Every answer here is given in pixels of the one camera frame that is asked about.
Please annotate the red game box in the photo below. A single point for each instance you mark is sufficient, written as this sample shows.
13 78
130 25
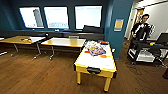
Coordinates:
90 44

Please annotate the colourful picture book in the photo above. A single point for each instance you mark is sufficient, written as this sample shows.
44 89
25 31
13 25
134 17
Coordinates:
96 50

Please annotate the grey vent panel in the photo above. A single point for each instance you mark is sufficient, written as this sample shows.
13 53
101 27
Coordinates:
73 36

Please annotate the dark sofa backrest cushion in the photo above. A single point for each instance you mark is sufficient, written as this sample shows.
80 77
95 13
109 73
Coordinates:
91 29

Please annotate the red and black item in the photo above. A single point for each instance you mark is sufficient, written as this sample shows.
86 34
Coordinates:
104 42

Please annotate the small orange item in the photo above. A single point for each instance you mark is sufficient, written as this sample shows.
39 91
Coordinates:
103 56

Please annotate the bright window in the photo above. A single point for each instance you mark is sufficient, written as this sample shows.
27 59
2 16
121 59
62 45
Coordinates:
56 17
31 17
88 16

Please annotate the dark window bench sofa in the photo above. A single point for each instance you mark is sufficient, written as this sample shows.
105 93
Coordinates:
50 33

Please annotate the small orange toy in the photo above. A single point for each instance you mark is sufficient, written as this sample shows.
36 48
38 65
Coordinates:
26 40

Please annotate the man in black shirt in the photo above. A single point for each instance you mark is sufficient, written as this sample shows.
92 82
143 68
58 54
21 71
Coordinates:
141 30

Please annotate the black wheeled cart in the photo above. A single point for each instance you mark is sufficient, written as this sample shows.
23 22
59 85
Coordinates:
146 53

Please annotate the yellow wooden table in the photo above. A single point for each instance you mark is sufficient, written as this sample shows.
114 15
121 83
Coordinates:
13 40

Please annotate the yellow wall sign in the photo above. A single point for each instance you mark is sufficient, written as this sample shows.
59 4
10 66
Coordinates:
118 24

